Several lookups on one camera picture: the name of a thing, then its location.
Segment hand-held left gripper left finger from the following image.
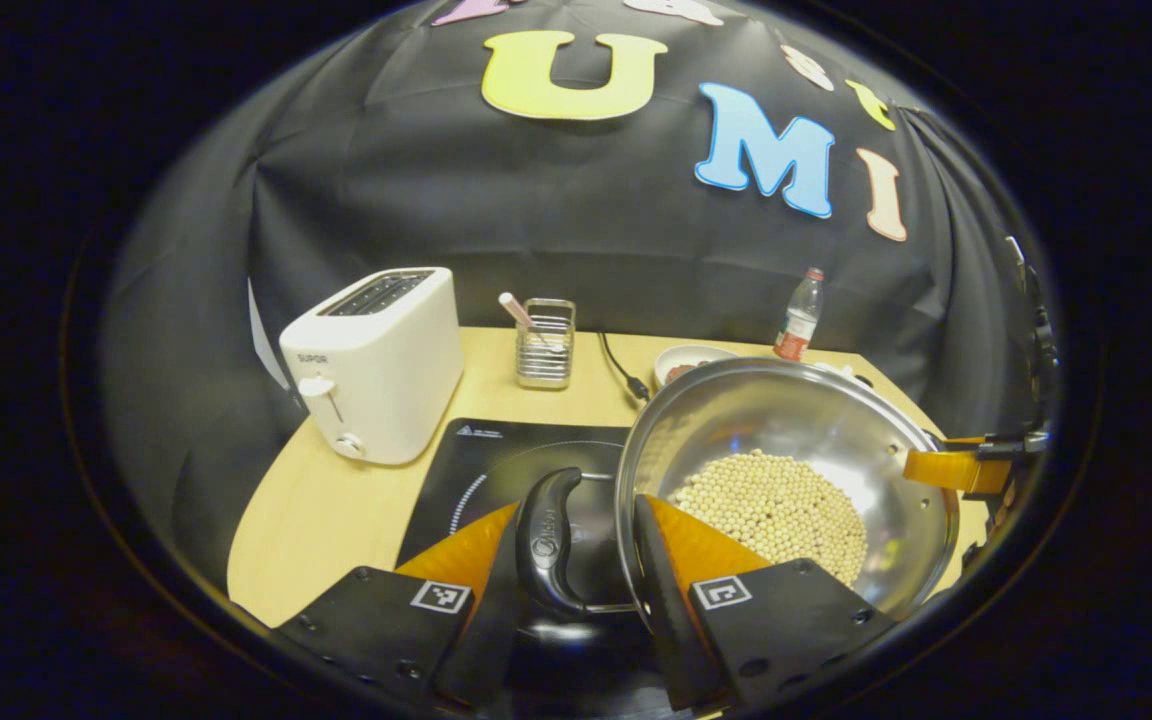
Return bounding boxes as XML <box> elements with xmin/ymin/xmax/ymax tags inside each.
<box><xmin>271</xmin><ymin>500</ymin><xmax>539</xmax><ymax>711</ymax></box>

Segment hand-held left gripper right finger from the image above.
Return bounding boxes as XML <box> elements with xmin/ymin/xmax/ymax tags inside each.
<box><xmin>632</xmin><ymin>493</ymin><xmax>899</xmax><ymax>714</ymax></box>

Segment stainless steel pot black handles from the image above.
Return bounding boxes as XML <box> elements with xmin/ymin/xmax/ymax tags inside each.
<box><xmin>514</xmin><ymin>357</ymin><xmax>963</xmax><ymax>641</ymax></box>

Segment black induction cooktop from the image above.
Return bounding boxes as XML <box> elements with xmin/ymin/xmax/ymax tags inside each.
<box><xmin>395</xmin><ymin>417</ymin><xmax>639</xmax><ymax>601</ymax></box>

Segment pile of soybeans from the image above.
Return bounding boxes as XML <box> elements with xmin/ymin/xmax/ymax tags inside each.
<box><xmin>668</xmin><ymin>449</ymin><xmax>870</xmax><ymax>589</ymax></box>

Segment clear plastic water bottle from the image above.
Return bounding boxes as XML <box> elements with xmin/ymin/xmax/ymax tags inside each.
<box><xmin>773</xmin><ymin>266</ymin><xmax>826</xmax><ymax>363</ymax></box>

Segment round white plate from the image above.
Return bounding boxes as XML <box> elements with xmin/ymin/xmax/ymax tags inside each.
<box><xmin>652</xmin><ymin>344</ymin><xmax>743</xmax><ymax>390</ymax></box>

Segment white toaster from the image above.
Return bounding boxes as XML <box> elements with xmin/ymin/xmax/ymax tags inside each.
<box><xmin>278</xmin><ymin>266</ymin><xmax>466</xmax><ymax>468</ymax></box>

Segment black backdrop cloth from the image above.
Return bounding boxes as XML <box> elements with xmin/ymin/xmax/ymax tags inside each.
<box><xmin>96</xmin><ymin>0</ymin><xmax>1047</xmax><ymax>591</ymax></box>

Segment black power cable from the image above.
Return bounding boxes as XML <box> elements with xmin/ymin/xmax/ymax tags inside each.
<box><xmin>598</xmin><ymin>332</ymin><xmax>653</xmax><ymax>404</ymax></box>

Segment metal wire basket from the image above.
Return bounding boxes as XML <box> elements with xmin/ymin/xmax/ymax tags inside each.
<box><xmin>515</xmin><ymin>297</ymin><xmax>578</xmax><ymax>391</ymax></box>

